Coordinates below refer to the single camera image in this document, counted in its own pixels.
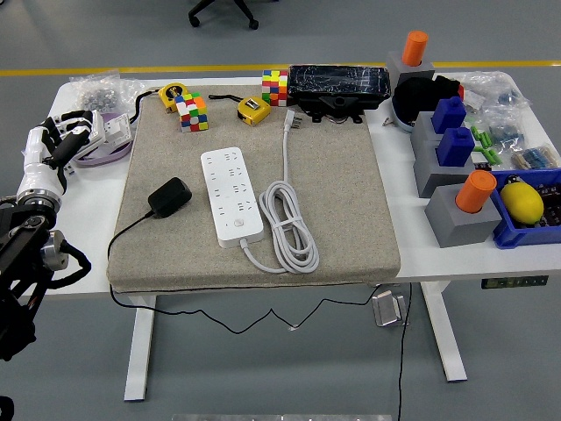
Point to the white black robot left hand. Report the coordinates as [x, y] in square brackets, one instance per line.
[37, 162]

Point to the black plug adapter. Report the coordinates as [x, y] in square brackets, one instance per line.
[168, 197]

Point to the white power strip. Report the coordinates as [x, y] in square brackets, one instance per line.
[228, 197]

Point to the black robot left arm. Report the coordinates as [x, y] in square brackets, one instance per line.
[22, 245]

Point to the dark circuit board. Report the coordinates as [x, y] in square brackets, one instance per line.
[553, 206]

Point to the purple tape roll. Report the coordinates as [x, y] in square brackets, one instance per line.
[105, 159]

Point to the white socket box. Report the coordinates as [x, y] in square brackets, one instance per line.
[117, 129]

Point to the clear bag of metal nuts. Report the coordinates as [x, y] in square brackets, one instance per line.
[98, 94]

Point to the colourful puzzle cube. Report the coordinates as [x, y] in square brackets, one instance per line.
[193, 114]

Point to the black office chair base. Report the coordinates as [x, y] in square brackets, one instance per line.
[194, 18]

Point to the white table leg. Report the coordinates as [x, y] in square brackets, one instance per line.
[442, 333]
[140, 351]

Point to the tall colourful cube tower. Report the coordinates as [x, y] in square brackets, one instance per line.
[274, 87]

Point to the grey-brown mat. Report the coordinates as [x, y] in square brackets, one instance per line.
[342, 197]

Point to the black cracked case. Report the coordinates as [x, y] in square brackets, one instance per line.
[337, 81]

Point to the white blue round base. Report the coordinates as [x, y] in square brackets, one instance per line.
[401, 123]

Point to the grey block with round hole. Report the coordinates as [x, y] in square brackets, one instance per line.
[460, 228]
[396, 66]

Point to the metal block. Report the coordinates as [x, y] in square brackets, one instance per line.
[388, 309]

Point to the black cap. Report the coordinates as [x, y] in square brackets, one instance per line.
[416, 96]

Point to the grey block with square hole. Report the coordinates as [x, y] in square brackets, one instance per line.
[423, 129]
[438, 175]

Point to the orange cylinder peg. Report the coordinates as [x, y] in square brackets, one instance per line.
[475, 190]
[415, 48]

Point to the blue square peg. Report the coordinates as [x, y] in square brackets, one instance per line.
[449, 115]
[456, 148]

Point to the green plastic connector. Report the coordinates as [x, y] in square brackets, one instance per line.
[488, 155]
[482, 138]

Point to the small clear bag blue parts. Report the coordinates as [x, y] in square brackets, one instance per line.
[504, 131]

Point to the large clear bag blue parts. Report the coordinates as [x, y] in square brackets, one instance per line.
[508, 94]

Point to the yellow lemon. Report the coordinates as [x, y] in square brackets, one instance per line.
[521, 204]

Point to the blue plastic bin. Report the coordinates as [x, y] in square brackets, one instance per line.
[521, 237]

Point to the table control panel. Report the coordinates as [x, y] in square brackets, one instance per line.
[515, 282]

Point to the clear bag of resistors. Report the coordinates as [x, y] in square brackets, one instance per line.
[534, 157]

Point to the white wall switch panel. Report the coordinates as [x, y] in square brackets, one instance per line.
[99, 131]

